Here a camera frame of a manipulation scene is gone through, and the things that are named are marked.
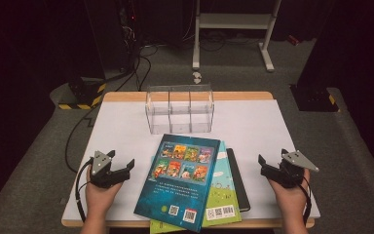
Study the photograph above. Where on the black curtain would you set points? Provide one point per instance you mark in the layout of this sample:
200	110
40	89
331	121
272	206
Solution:
354	48
19	65

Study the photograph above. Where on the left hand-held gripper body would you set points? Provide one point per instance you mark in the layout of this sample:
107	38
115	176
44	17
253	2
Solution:
102	178

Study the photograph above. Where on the clear acrylic book organizer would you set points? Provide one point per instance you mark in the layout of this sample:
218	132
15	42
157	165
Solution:
178	110

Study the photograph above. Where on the person's left hand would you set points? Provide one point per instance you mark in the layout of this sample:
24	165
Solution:
99	201

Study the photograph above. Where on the black hardcover book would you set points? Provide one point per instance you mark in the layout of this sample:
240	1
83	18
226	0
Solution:
240	188

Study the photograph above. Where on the white metal stand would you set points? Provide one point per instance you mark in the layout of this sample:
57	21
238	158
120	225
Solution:
233	21

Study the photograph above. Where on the person's right hand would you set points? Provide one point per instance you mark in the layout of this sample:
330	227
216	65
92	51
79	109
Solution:
292	201

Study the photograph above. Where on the small white floor object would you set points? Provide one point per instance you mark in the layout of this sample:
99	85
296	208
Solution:
197	78

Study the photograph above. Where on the dark blue picture book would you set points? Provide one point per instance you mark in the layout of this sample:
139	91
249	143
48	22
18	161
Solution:
175	195

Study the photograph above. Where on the white table board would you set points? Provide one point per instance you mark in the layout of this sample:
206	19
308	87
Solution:
266	130

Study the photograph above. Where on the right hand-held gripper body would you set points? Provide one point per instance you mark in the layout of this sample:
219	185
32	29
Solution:
289	177

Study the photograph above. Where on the small red floor object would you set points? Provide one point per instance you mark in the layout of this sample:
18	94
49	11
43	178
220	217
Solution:
292	40

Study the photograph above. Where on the black base with yellow stripes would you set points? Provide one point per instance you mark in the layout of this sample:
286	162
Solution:
315	99
84	94

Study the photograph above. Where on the green and blue picture book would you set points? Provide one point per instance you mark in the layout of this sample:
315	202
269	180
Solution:
224	195

